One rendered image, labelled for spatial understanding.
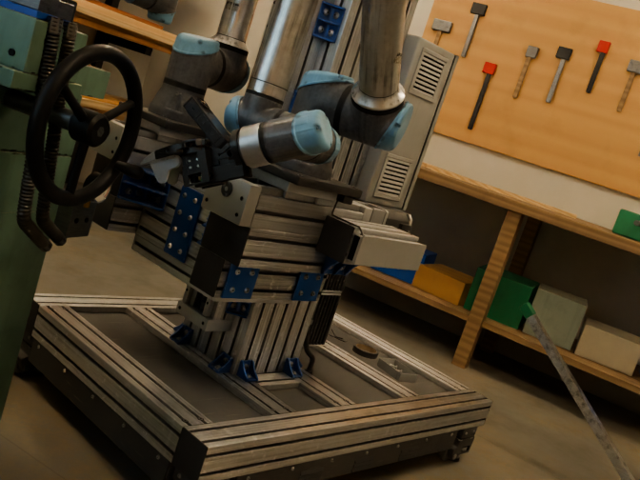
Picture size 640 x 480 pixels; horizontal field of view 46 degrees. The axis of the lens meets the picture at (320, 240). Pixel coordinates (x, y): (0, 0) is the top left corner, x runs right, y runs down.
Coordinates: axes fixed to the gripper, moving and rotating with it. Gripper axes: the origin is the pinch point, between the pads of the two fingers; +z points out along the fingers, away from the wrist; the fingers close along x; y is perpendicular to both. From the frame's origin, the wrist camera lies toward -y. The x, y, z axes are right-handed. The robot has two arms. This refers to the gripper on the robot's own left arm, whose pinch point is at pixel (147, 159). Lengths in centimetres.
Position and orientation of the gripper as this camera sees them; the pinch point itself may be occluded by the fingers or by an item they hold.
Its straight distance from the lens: 145.3
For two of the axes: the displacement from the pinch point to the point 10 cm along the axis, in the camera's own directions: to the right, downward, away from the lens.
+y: 1.6, 9.9, -0.4
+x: 3.3, -0.2, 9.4
